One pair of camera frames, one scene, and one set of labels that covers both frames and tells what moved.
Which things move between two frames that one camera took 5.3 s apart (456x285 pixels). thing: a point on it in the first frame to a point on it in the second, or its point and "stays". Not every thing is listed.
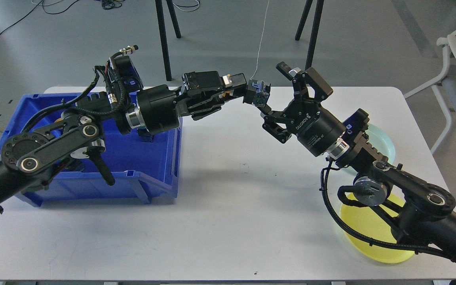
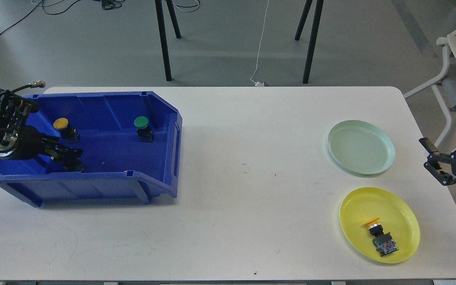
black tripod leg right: [310, 48] stays
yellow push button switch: [257, 93] to [383, 242]
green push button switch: [144, 134] stays
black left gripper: [157, 105] to [26, 143]
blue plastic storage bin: [144, 172] stays
